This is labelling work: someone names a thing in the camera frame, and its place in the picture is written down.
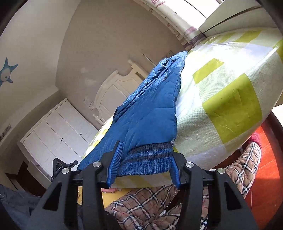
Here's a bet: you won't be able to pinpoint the dark red slipper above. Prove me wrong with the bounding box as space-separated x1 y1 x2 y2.
240 132 262 152

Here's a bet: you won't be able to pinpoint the grey-blue cloth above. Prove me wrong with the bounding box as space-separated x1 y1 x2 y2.
0 183 46 230

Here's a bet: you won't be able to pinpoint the blue starfish wall sticker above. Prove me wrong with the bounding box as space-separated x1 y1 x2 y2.
0 57 19 88

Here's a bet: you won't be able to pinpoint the printed cream curtain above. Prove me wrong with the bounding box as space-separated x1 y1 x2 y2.
139 0 208 50

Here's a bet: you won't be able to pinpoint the ceiling air vent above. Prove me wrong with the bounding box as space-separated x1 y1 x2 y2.
0 124 12 142

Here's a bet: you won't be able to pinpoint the plaid pajama pants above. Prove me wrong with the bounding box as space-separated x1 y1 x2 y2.
104 142 262 230

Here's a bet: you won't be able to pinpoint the white bed headboard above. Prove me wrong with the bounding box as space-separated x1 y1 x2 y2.
93 58 148 125

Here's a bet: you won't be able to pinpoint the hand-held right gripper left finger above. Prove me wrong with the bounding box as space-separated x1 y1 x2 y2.
29 141 124 230

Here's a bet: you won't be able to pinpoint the dark brown cabinet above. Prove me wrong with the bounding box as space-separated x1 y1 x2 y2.
5 161 46 197

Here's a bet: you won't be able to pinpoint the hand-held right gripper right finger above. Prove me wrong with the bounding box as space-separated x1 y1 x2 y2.
170 152 259 230

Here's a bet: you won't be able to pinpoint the yellow floral bedsheet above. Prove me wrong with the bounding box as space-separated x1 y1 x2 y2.
77 187 120 205

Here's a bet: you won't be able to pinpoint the blue quilted jacket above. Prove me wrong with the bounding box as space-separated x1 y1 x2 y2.
77 51 188 178

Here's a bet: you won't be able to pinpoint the white wardrobe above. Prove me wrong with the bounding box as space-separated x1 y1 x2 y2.
18 98 99 183

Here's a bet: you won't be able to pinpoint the yellow-green checked quilt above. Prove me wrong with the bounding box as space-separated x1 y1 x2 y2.
82 29 283 189

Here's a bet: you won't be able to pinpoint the cream window ledge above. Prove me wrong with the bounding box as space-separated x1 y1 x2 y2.
198 0 273 40

